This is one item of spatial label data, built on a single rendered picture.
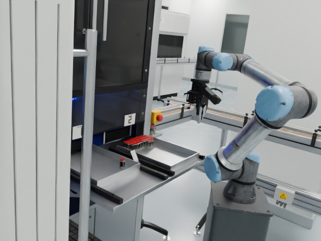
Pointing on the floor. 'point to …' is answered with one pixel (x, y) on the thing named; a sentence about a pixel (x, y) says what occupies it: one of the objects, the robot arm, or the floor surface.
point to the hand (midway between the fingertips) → (200, 121)
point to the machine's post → (144, 129)
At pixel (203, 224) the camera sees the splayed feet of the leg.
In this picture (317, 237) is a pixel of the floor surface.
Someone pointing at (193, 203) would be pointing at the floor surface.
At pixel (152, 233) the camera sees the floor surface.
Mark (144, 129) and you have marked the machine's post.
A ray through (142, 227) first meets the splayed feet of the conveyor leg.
